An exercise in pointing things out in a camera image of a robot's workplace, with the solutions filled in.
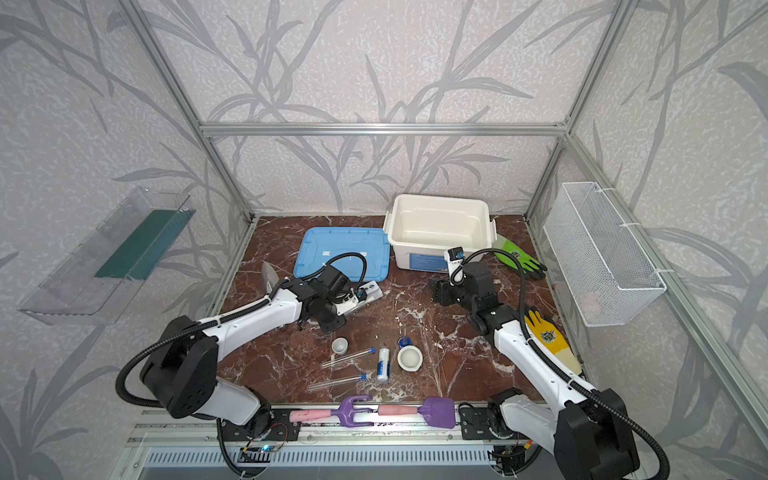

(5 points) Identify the metal garden trowel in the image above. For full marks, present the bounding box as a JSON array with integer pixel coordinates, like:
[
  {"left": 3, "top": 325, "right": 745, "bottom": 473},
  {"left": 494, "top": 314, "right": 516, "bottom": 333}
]
[{"left": 261, "top": 261, "right": 280, "bottom": 295}]

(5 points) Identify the clear acrylic wall shelf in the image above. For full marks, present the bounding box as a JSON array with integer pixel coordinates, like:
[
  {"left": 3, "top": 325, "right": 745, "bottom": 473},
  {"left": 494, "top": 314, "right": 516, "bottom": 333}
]
[{"left": 19, "top": 187, "right": 194, "bottom": 326}]

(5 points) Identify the purple garden spade pink handle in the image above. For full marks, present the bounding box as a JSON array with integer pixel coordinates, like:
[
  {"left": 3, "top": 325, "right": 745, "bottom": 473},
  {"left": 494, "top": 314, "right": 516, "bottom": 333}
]
[{"left": 377, "top": 397, "right": 456, "bottom": 429}]

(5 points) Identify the green mat in shelf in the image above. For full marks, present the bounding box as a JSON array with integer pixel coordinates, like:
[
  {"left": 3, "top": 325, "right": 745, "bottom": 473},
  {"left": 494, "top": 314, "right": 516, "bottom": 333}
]
[{"left": 95, "top": 208, "right": 196, "bottom": 281}]

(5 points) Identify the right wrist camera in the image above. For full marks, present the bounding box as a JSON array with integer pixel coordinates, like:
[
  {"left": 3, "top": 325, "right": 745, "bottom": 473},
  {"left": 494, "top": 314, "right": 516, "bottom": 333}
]
[{"left": 444, "top": 247, "right": 464, "bottom": 276}]

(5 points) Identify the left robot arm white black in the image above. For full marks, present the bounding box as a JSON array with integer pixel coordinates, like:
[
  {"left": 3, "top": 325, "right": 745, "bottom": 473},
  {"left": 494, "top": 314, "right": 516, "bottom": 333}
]
[{"left": 115, "top": 265, "right": 375, "bottom": 426}]

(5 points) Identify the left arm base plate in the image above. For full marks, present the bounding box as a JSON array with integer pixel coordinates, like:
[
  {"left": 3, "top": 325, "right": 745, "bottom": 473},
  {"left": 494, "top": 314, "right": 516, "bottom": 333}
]
[{"left": 222, "top": 409, "right": 300, "bottom": 442}]

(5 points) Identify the white test tube rack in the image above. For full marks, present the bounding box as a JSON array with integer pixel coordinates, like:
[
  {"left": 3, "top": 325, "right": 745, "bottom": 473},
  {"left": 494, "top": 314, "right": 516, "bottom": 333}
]
[{"left": 355, "top": 281, "right": 383, "bottom": 304}]

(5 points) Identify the white plastic storage bin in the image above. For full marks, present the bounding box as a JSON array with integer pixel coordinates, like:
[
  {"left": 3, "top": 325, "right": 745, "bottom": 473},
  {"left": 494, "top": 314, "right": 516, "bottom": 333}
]
[{"left": 383, "top": 194, "right": 497, "bottom": 273}]

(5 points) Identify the white ceramic bowl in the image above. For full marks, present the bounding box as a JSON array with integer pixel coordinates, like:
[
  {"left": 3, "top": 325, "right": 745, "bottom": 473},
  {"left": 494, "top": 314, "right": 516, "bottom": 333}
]
[{"left": 397, "top": 345, "right": 423, "bottom": 372}]

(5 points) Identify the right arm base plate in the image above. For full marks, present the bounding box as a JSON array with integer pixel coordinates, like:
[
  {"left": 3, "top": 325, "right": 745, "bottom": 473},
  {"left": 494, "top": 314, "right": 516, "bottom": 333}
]
[{"left": 456, "top": 402, "right": 528, "bottom": 442}]

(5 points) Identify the blue plastic bin lid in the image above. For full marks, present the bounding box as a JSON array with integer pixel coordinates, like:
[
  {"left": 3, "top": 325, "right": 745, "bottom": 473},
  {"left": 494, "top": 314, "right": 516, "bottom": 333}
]
[{"left": 293, "top": 227, "right": 390, "bottom": 282}]

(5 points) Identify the yellow black work glove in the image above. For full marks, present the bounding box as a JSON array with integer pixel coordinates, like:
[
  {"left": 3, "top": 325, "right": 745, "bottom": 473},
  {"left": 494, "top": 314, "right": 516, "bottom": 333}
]
[{"left": 525, "top": 307, "right": 583, "bottom": 376}]

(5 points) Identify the purple garden fork pink handle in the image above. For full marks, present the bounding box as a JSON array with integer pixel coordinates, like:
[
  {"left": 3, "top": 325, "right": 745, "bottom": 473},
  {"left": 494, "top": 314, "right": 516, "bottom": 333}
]
[{"left": 289, "top": 395, "right": 374, "bottom": 428}]

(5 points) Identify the small white crucible cup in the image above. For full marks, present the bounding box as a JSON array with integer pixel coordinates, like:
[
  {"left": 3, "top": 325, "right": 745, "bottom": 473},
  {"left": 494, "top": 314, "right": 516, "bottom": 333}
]
[{"left": 331, "top": 337, "right": 349, "bottom": 355}]

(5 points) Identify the test tube blue cap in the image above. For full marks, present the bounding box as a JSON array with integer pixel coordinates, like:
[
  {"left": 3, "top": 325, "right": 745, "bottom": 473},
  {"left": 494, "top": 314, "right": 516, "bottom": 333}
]
[
  {"left": 307, "top": 373, "right": 368, "bottom": 391},
  {"left": 321, "top": 347, "right": 376, "bottom": 369}
]

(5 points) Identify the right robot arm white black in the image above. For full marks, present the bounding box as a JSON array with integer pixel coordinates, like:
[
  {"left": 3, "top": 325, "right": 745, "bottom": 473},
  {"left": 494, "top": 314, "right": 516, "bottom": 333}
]
[{"left": 434, "top": 259, "right": 671, "bottom": 479}]

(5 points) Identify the white wire mesh basket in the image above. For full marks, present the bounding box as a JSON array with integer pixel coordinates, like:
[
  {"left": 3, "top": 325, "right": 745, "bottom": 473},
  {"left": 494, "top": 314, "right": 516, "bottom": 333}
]
[{"left": 544, "top": 182, "right": 667, "bottom": 327}]

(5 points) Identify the green black work glove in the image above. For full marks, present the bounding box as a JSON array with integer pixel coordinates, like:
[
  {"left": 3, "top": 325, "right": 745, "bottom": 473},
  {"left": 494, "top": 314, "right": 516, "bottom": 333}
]
[{"left": 492, "top": 235, "right": 547, "bottom": 280}]

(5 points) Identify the white bottle blue label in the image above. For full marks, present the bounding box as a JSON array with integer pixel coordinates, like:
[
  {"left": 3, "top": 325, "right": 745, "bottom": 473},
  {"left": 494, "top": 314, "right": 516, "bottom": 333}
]
[{"left": 376, "top": 347, "right": 391, "bottom": 382}]

